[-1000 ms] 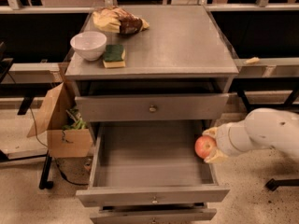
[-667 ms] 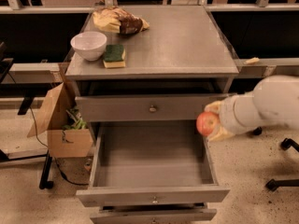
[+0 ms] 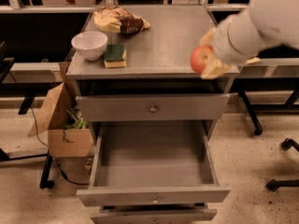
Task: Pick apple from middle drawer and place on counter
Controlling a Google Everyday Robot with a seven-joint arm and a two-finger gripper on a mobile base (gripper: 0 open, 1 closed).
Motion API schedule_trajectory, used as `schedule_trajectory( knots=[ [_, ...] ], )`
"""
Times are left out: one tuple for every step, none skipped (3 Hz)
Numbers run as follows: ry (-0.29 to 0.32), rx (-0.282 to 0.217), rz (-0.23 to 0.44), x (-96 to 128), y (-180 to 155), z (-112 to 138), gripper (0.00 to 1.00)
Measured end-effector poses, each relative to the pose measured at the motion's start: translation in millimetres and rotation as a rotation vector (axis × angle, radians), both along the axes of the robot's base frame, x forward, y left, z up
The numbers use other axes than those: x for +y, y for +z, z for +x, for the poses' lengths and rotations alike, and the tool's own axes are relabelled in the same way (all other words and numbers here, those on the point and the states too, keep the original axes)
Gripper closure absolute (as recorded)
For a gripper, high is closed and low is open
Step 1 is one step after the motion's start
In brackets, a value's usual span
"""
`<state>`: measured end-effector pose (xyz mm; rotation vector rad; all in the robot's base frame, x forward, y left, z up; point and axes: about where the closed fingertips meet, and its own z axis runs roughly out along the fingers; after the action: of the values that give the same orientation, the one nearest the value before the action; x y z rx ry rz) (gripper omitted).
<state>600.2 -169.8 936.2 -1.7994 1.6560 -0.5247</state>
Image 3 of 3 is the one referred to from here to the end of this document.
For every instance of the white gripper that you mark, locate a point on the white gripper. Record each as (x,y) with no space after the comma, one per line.
(222,44)

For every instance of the red apple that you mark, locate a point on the red apple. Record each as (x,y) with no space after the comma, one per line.
(200,57)

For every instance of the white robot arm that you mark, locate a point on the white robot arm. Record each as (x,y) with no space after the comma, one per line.
(264,24)

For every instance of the grey top drawer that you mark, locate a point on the grey top drawer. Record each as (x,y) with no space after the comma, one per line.
(152,107)

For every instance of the grey drawer cabinet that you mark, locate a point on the grey drawer cabinet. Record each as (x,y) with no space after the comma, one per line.
(157,64)

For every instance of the open grey middle drawer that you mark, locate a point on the open grey middle drawer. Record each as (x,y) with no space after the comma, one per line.
(152,163)

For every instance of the grey bottom drawer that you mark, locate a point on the grey bottom drawer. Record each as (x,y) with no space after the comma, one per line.
(181,216)

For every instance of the small yellow foam piece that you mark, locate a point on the small yellow foam piece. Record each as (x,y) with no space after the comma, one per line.
(252,61)

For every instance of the black table leg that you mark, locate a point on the black table leg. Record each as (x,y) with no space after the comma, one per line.
(258,128)

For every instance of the green yellow sponge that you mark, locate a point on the green yellow sponge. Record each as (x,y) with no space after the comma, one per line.
(115,56)

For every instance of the crumpled chip bag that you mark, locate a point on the crumpled chip bag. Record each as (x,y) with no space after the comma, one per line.
(119,20)

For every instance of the white ceramic bowl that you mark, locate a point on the white ceramic bowl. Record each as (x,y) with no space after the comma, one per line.
(91,45)

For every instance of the brown cardboard box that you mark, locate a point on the brown cardboard box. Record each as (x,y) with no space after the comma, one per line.
(52,117)

